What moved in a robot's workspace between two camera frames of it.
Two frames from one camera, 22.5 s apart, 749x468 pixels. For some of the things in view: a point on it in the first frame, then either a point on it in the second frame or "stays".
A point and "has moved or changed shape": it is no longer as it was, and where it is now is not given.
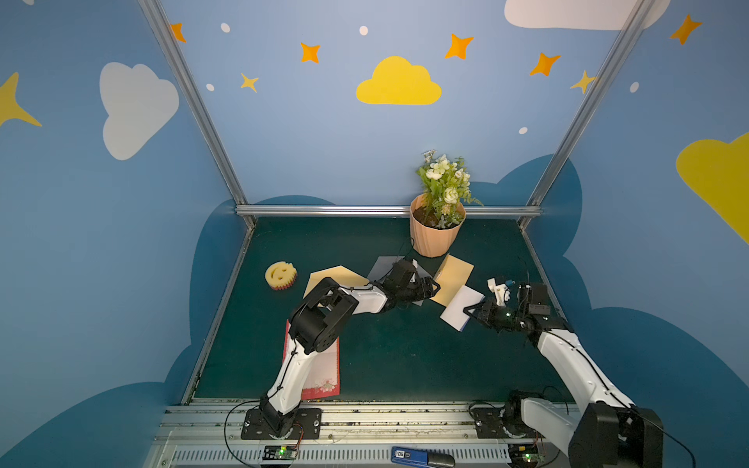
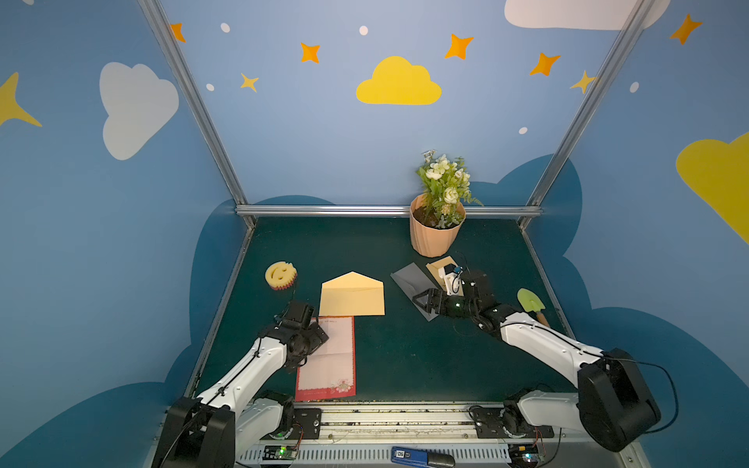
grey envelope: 385,263 has moved or changed shape
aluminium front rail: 364,435 stays
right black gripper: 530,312 to 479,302
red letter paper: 322,374 has moved or changed shape
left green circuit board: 279,452 stays
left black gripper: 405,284 to 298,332
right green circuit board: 524,454 stays
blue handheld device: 420,457 stays
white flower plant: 447,188 stays
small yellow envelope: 452,277 has moved or changed shape
